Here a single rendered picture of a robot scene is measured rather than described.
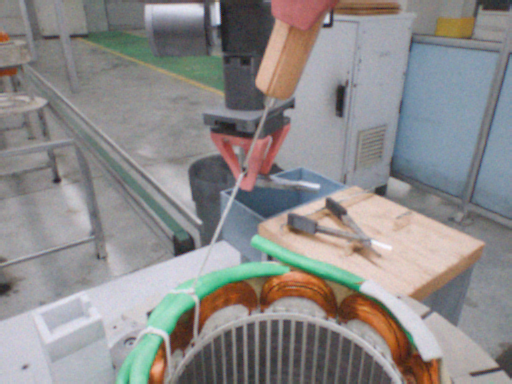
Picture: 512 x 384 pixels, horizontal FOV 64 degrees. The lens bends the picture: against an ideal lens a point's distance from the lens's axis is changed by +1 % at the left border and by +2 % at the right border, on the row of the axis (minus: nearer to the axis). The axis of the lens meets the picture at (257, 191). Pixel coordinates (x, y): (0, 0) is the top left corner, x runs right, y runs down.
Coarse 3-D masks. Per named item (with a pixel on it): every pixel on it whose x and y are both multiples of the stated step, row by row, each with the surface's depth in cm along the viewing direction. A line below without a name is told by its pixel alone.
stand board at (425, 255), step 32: (352, 192) 61; (320, 224) 53; (384, 224) 53; (416, 224) 53; (320, 256) 47; (352, 256) 47; (384, 256) 47; (416, 256) 47; (448, 256) 47; (480, 256) 50; (384, 288) 42; (416, 288) 42
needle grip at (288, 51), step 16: (288, 32) 15; (304, 32) 15; (272, 48) 16; (288, 48) 15; (304, 48) 15; (272, 64) 16; (288, 64) 16; (304, 64) 16; (256, 80) 17; (272, 80) 16; (288, 80) 16; (272, 96) 17; (288, 96) 17
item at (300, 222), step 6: (288, 216) 49; (294, 216) 49; (300, 216) 49; (288, 222) 50; (294, 222) 49; (300, 222) 49; (306, 222) 48; (312, 222) 48; (300, 228) 49; (306, 228) 48; (312, 228) 48
